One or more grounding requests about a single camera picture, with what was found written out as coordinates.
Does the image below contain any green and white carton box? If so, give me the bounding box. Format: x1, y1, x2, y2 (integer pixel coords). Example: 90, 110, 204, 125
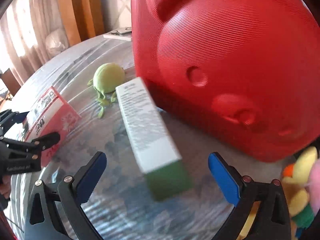
116, 77, 192, 201

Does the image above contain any red and white flat box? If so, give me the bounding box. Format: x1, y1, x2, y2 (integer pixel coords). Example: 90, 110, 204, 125
21, 86, 81, 167

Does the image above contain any yellow duck plush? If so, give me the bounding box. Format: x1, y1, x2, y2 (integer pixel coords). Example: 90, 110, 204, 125
236, 146, 320, 240

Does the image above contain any pink pig plush red dress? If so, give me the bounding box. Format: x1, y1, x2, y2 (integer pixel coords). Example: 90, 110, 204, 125
308, 159, 320, 214

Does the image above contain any light green monster plush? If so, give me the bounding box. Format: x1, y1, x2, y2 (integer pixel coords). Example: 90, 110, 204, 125
87, 62, 125, 119

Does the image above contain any red bear-shaped handbag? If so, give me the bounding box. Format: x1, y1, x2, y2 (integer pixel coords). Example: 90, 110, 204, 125
131, 0, 319, 162

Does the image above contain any wooden door frame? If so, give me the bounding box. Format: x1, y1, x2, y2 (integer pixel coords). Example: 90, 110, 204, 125
57, 0, 105, 46

